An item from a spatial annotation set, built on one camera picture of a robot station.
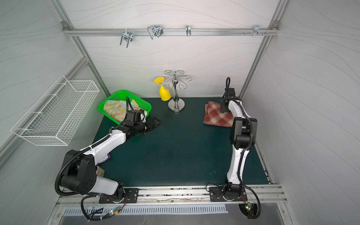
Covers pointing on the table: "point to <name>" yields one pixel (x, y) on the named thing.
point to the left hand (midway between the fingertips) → (156, 125)
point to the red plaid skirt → (213, 115)
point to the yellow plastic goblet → (164, 93)
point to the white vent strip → (100, 210)
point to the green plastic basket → (121, 95)
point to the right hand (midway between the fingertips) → (231, 107)
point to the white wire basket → (54, 119)
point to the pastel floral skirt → (116, 109)
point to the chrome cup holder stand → (176, 105)
